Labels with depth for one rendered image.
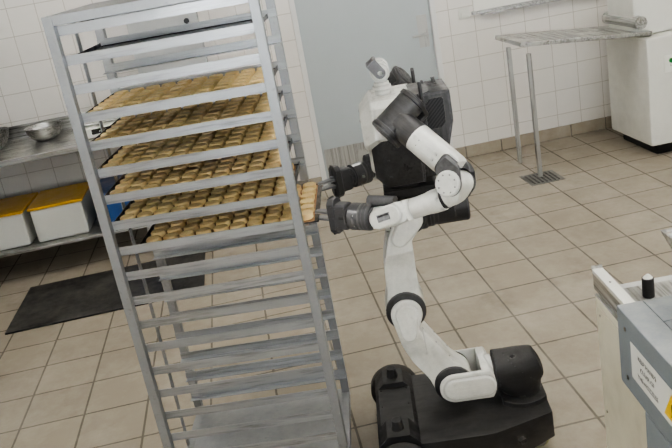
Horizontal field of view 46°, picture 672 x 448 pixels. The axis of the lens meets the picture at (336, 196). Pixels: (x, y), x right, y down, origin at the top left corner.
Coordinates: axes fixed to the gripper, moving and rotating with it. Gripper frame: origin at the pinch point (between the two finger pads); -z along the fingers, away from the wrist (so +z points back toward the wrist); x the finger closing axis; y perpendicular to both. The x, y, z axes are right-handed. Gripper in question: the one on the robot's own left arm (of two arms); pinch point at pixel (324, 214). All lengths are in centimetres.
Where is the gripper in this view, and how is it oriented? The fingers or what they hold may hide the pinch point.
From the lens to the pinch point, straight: 259.4
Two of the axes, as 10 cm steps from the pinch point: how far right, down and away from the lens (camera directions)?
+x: -1.7, -9.3, -3.2
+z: 8.5, 0.3, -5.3
